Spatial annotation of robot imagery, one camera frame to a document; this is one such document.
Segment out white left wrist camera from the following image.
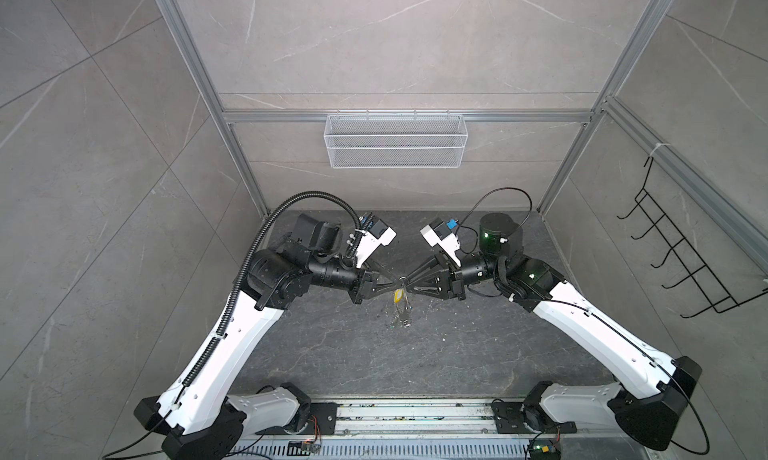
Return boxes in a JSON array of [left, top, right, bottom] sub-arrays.
[[355, 212, 396, 268]]

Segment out black wire hook rack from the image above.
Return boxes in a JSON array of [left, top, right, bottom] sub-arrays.
[[616, 156, 767, 319]]

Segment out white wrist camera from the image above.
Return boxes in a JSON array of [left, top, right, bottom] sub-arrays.
[[355, 212, 396, 268], [420, 217, 461, 267]]

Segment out white wire mesh basket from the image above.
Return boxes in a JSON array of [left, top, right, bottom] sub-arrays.
[[323, 114, 469, 169]]

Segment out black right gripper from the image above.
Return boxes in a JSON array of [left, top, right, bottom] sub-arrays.
[[405, 252, 507, 303]]

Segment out black right camera cable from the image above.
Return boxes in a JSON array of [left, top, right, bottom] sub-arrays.
[[455, 186, 534, 233]]

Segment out black corrugated cable conduit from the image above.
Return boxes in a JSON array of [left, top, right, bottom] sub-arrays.
[[179, 189, 361, 389]]

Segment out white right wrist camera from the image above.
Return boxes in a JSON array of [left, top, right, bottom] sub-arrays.
[[420, 217, 461, 267]]

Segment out aluminium frame profiles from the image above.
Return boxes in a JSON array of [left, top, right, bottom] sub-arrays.
[[143, 0, 768, 395]]

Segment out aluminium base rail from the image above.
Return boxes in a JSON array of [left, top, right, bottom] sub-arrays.
[[173, 398, 601, 460]]

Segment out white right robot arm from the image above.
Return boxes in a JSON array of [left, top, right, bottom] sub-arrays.
[[405, 212, 702, 451]]

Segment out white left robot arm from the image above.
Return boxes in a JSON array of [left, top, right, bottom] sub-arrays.
[[134, 214, 396, 459]]

